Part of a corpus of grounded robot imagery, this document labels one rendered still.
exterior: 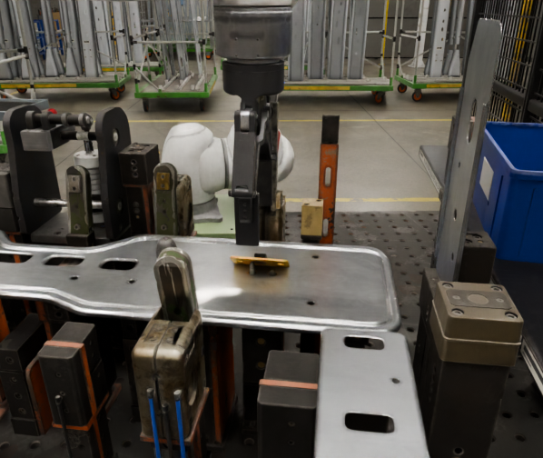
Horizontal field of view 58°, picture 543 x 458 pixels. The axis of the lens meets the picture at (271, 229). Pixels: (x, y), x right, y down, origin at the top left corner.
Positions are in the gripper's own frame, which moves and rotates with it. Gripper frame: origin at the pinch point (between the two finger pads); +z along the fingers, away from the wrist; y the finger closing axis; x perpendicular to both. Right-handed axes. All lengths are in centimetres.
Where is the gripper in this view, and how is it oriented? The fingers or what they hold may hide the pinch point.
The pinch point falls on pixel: (255, 214)
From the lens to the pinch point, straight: 68.1
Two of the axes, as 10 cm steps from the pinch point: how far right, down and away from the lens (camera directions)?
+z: 0.0, 9.0, 4.3
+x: 9.9, 0.5, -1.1
